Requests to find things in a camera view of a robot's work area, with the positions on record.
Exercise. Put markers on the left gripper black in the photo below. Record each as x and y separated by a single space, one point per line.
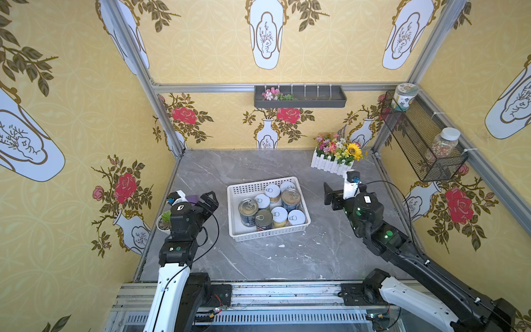
209 200

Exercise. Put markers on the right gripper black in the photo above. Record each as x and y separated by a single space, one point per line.
334 198

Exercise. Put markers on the tall blue nutrition label can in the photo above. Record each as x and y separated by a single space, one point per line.
248 208

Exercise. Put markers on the pink label can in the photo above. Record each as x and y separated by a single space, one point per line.
286 185
296 217

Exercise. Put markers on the blue label gold lid can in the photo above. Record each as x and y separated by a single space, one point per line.
291 199

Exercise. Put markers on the green label white lid can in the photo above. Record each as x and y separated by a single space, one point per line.
263 201

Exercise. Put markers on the yellow label white lid can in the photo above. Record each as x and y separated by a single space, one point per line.
279 217

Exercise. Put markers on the orange label white lid can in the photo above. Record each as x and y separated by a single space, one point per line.
273 192

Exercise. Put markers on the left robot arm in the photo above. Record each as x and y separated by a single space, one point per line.
178 265

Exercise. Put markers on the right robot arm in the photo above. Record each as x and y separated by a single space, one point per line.
451 305

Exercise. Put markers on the white perforated plastic basket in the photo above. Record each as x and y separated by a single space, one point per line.
236 193

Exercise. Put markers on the purple pink silicone spatula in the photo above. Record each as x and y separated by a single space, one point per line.
192 199

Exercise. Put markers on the white picket fence flower planter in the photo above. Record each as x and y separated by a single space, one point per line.
335 154

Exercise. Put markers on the small potted green plant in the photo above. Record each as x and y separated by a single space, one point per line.
163 222

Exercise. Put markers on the pink flowers in shelf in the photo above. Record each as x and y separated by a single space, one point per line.
275 94

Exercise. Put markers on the clear jar white lid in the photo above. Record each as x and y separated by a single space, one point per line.
443 144

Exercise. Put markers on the green label jar white lid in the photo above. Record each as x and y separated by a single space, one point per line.
404 95

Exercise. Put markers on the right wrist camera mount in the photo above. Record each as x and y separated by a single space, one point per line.
351 184

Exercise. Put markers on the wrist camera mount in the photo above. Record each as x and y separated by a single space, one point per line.
351 184
175 197

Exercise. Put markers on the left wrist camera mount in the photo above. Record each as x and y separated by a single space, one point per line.
175 197

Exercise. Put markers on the grey wall shelf tray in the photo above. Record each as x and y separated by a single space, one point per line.
307 96

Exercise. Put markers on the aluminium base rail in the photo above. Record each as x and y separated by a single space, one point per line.
274 304

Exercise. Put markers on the black wire wall basket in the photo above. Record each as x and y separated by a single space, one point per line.
414 131

